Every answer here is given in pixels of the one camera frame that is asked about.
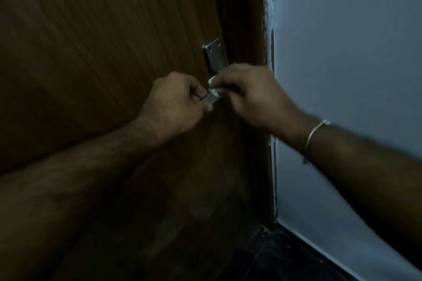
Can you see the person's left forearm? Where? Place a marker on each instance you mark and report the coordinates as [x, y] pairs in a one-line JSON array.
[[69, 192]]

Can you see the person's right hand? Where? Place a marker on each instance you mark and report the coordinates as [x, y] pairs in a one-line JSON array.
[[260, 99]]

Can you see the brown wooden door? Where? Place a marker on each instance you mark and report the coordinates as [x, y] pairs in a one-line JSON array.
[[99, 93]]

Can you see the dark wooden door frame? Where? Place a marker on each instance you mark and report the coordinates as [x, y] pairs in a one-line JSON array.
[[247, 60]]

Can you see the person's right thumb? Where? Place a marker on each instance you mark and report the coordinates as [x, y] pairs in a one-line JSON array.
[[224, 78]]

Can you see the person's right forearm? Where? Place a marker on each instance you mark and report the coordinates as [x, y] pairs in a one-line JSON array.
[[369, 175]]

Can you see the white cleaning cloth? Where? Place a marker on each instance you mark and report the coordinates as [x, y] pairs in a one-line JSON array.
[[216, 86]]

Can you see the silver wrist bangle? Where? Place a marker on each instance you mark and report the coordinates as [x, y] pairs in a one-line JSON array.
[[313, 136]]

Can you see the metal door lock plate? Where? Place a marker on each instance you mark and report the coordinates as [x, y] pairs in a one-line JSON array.
[[215, 55]]

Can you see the person's left hand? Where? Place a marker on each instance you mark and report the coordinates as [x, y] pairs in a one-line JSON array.
[[171, 103]]

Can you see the person's left thumb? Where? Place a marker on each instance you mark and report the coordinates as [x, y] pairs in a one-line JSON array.
[[193, 85]]

